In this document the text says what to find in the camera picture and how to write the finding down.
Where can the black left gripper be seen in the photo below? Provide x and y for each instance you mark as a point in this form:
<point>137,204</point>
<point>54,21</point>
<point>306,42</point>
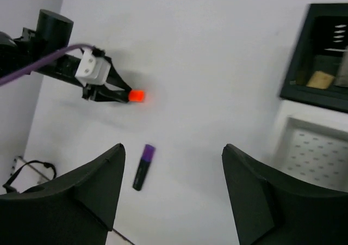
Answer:
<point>64,69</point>

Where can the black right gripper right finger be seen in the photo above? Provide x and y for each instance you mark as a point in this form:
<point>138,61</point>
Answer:
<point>271,207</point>

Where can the tan square eraser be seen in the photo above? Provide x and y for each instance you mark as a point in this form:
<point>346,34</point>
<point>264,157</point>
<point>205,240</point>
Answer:
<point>320,80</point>

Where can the black slotted organizer box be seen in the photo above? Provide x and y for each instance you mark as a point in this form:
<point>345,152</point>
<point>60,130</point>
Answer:
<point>321,46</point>

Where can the white slotted organizer box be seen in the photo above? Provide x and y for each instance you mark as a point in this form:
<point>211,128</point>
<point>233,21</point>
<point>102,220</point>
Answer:
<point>310,144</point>

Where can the black purple highlighter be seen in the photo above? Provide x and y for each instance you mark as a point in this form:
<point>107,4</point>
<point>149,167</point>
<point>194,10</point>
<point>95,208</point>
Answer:
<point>143,166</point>

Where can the black orange highlighter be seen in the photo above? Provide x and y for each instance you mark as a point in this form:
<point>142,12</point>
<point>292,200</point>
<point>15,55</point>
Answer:
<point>133,96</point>

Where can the beige rectangular eraser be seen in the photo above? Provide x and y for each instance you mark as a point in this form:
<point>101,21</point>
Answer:
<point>341,77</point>

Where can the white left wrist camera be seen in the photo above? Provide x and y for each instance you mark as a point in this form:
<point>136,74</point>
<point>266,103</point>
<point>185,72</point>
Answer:
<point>92,70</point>

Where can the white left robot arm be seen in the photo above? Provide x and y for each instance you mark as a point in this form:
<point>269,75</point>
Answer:
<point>46,50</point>

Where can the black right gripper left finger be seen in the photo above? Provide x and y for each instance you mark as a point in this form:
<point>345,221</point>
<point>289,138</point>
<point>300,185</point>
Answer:
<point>78,207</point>

